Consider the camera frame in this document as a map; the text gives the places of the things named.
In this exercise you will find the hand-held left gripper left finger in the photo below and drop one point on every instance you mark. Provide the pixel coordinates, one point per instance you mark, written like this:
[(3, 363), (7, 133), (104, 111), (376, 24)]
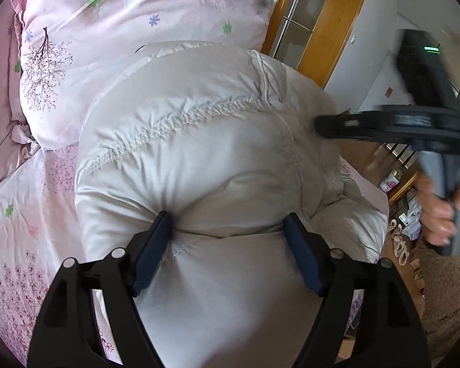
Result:
[(149, 253)]

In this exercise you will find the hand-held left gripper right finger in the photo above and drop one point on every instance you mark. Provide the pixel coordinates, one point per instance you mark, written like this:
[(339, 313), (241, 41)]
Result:
[(303, 253)]

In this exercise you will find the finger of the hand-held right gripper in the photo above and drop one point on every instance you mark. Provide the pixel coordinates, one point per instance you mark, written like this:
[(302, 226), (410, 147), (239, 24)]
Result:
[(349, 125)]

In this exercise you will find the beige puffer jacket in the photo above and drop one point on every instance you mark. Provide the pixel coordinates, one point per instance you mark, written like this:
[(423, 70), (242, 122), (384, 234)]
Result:
[(222, 168)]

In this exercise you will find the person's right hand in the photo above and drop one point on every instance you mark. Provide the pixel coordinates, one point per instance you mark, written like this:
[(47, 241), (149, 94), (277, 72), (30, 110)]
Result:
[(433, 214)]

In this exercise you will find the pink floral container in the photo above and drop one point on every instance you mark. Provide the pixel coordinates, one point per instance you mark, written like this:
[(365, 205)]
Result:
[(391, 181)]

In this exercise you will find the fuzzy slipper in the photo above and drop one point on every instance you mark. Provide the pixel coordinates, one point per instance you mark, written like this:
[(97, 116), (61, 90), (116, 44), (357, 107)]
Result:
[(401, 253), (398, 228)]

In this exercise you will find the wooden framed glass door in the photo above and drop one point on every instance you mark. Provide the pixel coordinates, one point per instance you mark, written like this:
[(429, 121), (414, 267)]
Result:
[(329, 27)]

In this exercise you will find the brown rug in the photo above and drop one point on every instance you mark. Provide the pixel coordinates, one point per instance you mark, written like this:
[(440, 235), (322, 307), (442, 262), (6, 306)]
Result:
[(448, 295)]

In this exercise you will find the pink floral pillow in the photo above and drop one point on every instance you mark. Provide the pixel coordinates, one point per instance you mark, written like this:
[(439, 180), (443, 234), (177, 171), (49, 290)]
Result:
[(0, 103), (119, 46)]

